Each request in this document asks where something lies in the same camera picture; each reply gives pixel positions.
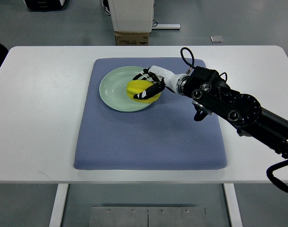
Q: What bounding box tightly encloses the grey floor socket cover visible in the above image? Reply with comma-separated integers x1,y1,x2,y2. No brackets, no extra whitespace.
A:
210,35,223,44

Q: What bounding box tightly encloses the white table leg right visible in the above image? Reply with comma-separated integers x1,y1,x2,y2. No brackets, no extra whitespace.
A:
223,183,243,227

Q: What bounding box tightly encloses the white table leg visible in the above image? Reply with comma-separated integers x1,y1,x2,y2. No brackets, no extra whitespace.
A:
49,183,68,227
223,183,243,227

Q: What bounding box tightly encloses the white table leg left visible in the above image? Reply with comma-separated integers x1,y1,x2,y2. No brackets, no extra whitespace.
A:
49,183,68,227

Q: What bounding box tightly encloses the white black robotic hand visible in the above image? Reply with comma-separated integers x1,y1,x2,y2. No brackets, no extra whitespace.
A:
132,66,189,95

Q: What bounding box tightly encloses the light green plate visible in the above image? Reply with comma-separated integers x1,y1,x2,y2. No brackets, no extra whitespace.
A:
99,66,150,112

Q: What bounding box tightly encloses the black object top left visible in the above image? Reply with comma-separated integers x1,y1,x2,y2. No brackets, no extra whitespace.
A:
24,0,66,10

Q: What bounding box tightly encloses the cardboard box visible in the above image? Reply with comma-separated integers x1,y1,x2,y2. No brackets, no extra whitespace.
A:
115,32,149,46

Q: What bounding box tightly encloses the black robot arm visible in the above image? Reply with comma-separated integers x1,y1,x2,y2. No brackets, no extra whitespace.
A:
178,57,288,193

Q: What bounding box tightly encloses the person's right sneaker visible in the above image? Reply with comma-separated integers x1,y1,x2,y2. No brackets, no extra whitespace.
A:
102,0,111,16

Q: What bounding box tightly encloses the white floor rail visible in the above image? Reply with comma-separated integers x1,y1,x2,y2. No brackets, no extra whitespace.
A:
152,23,181,30

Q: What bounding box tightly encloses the blue quilted mat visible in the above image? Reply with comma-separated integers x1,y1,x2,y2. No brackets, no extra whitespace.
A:
74,57,227,170

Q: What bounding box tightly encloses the yellow starfruit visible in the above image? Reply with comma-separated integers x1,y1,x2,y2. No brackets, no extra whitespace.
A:
126,80,162,103

